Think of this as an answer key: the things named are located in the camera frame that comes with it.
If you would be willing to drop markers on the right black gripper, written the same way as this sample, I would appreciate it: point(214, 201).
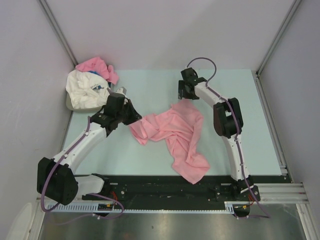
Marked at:
point(182, 93)

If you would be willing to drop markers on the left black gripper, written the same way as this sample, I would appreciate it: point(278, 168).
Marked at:
point(134, 116)

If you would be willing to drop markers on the pink t shirt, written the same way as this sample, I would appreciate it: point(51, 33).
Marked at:
point(97, 64)
point(181, 128)

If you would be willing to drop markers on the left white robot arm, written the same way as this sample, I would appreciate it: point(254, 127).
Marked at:
point(56, 178)

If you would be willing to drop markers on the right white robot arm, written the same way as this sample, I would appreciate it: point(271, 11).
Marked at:
point(227, 123)

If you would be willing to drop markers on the white t shirt in basket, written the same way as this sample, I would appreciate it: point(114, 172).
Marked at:
point(77, 79)

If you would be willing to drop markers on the blue garment in basket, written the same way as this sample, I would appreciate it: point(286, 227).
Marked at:
point(94, 72)

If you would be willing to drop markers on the pink t shirt in basket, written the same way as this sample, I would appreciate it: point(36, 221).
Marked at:
point(97, 64)

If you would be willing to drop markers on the grey laundry basket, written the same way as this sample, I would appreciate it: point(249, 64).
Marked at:
point(88, 99)

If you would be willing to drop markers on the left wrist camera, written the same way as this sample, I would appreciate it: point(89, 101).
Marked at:
point(121, 90)

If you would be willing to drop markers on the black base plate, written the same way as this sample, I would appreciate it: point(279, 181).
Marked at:
point(215, 188)

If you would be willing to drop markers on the slotted grey cable duct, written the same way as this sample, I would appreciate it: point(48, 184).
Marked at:
point(109, 207)

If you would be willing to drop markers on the left corner aluminium post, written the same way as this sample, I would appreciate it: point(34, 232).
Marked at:
point(48, 13)

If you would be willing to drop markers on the corner aluminium post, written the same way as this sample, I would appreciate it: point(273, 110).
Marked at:
point(48, 13)
point(279, 35)

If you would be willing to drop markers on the aluminium rail frame right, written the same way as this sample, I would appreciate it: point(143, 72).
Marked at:
point(286, 191)

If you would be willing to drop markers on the right corner aluminium post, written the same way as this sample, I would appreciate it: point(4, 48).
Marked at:
point(279, 35)

